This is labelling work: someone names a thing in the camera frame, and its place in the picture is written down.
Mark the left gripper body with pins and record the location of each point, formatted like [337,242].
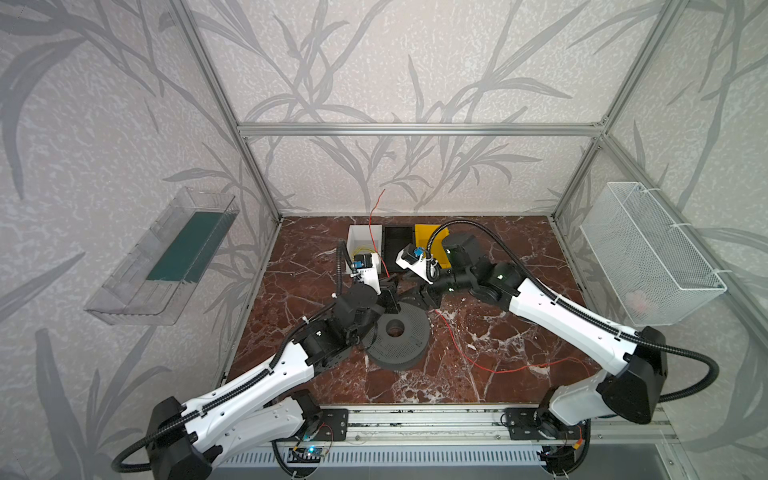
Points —
[387,297]

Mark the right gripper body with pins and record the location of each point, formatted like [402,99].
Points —
[429,291]

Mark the grey perforated spool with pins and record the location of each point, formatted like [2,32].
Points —
[399,341]

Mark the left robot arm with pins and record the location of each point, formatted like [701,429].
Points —
[189,440]

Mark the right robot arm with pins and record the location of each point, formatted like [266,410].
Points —
[633,363]

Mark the yellow plastic bin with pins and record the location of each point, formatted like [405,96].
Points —
[422,233]

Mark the black plastic bin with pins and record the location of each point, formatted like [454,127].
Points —
[395,239]

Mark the white plastic bin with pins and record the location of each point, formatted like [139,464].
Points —
[365,238]

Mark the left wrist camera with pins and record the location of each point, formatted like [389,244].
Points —
[366,269]

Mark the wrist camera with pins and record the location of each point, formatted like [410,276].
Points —
[420,262]
[366,269]

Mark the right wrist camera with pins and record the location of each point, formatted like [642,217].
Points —
[420,262]

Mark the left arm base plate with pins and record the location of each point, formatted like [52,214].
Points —
[327,425]

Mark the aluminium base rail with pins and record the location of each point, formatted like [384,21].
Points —
[478,424]

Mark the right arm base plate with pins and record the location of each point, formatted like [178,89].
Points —
[528,425]

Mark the white wire basket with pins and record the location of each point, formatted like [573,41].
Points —
[658,275]

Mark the clear wall tray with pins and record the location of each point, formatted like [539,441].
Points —
[152,285]

